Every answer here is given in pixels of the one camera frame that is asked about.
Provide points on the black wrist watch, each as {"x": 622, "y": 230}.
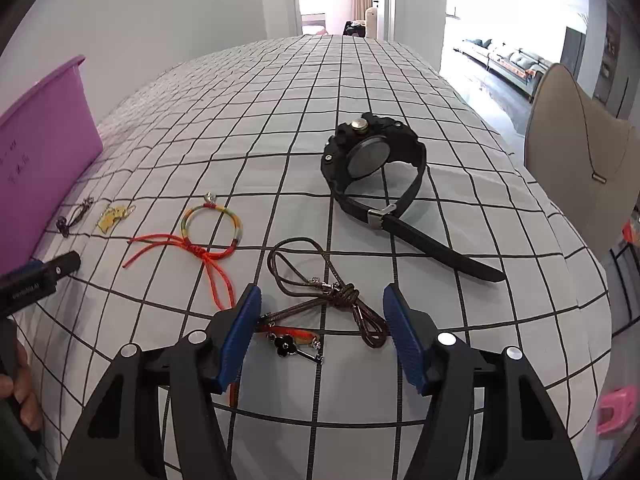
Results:
{"x": 365, "y": 160}

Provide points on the dark cabinet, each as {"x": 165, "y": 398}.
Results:
{"x": 575, "y": 55}

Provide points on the pink bed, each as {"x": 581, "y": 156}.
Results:
{"x": 315, "y": 31}

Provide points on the beige chair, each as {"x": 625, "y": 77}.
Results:
{"x": 575, "y": 135}

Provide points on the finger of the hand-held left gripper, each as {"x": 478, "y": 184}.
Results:
{"x": 22, "y": 266}
{"x": 65, "y": 264}

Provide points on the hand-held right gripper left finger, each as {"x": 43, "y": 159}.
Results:
{"x": 237, "y": 340}

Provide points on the red packets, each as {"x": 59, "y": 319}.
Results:
{"x": 632, "y": 232}

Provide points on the grey sofa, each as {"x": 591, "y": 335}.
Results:
{"x": 515, "y": 62}

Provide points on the pink plastic stool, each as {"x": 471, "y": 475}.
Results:
{"x": 617, "y": 410}

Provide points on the yellow white plush toy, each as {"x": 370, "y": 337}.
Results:
{"x": 371, "y": 20}

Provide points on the person's left hand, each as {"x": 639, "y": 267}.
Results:
{"x": 22, "y": 390}

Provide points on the white black checkered tablecloth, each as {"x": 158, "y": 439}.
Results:
{"x": 300, "y": 110}

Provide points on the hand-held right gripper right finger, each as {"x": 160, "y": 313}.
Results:
{"x": 407, "y": 340}

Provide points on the black metal chair frame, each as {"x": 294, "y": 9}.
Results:
{"x": 625, "y": 285}

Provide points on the pink plastic tub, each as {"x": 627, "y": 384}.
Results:
{"x": 45, "y": 160}

